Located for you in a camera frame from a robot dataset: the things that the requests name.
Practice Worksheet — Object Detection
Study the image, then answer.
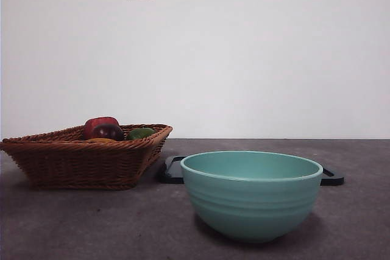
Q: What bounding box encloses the green avocado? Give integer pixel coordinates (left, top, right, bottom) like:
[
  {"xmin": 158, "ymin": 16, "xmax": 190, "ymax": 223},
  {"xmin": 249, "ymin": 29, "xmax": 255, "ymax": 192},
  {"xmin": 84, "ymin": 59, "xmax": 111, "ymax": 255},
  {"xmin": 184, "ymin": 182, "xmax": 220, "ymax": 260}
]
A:
[{"xmin": 126, "ymin": 127, "xmax": 156, "ymax": 141}]

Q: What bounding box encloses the orange-yellow kiwi fruit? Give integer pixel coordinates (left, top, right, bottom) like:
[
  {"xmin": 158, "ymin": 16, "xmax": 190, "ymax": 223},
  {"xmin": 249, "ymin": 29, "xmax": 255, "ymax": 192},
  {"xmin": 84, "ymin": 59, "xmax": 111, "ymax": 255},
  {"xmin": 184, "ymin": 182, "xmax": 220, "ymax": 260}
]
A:
[{"xmin": 82, "ymin": 137, "xmax": 118, "ymax": 144}]

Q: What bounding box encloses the teal ceramic bowl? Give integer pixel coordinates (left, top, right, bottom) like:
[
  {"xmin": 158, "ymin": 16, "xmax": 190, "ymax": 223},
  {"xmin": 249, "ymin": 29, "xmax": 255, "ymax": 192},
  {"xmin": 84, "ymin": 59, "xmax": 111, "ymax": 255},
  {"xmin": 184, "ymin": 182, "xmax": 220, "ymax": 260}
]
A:
[{"xmin": 180, "ymin": 150, "xmax": 324, "ymax": 241}]

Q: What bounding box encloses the dark green rectangular tray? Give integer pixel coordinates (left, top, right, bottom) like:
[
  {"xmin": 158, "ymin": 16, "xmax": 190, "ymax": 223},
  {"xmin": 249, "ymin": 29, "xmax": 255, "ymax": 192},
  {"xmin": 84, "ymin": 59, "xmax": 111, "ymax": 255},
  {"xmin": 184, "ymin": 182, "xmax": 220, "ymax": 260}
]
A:
[{"xmin": 157, "ymin": 155, "xmax": 345, "ymax": 187}]

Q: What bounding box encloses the dark purple plum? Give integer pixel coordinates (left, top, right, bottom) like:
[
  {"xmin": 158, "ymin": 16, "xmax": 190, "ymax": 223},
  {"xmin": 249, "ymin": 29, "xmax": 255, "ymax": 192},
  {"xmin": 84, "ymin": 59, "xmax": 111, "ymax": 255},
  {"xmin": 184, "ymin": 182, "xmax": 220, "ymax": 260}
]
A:
[{"xmin": 92, "ymin": 123, "xmax": 124, "ymax": 141}]

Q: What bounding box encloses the brown wicker basket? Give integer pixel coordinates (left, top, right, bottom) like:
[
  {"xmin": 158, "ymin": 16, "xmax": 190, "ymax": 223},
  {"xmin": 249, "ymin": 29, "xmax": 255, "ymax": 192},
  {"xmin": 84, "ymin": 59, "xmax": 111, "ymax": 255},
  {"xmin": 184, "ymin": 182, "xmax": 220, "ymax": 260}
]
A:
[{"xmin": 0, "ymin": 124, "xmax": 174, "ymax": 191}]

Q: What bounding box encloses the red apple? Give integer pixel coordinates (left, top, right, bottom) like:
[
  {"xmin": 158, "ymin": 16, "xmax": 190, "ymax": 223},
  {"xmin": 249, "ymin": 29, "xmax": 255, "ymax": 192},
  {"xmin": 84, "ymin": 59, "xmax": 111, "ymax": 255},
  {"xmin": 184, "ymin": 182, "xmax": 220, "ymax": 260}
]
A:
[{"xmin": 83, "ymin": 116, "xmax": 120, "ymax": 141}]

